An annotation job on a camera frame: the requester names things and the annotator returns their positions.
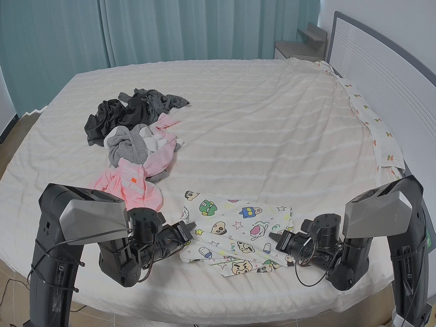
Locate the bed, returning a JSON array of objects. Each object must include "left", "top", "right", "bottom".
[{"left": 0, "top": 10, "right": 436, "bottom": 316}]

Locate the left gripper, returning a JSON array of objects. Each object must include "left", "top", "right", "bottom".
[{"left": 158, "top": 220, "right": 198, "bottom": 257}]

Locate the blue-green curtain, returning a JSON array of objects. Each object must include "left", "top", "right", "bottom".
[{"left": 0, "top": 0, "right": 322, "bottom": 115}]

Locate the black cable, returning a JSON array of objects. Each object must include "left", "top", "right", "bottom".
[
  {"left": 34, "top": 228, "right": 158, "bottom": 282},
  {"left": 295, "top": 240, "right": 330, "bottom": 288}
]

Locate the white printed pyjama top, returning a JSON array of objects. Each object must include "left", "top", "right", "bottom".
[{"left": 179, "top": 190, "right": 294, "bottom": 278}]

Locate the pile of clothes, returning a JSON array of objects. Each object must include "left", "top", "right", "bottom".
[{"left": 84, "top": 88, "right": 191, "bottom": 183}]

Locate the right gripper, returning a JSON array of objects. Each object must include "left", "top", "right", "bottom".
[{"left": 268, "top": 230, "right": 315, "bottom": 258}]

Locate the pink printed T-shirt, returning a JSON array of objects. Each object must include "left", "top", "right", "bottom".
[{"left": 89, "top": 113, "right": 184, "bottom": 212}]

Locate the white printed pillow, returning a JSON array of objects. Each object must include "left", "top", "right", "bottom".
[{"left": 315, "top": 59, "right": 406, "bottom": 178}]

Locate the grey bedside table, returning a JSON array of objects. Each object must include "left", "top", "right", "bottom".
[{"left": 274, "top": 22, "right": 328, "bottom": 60}]

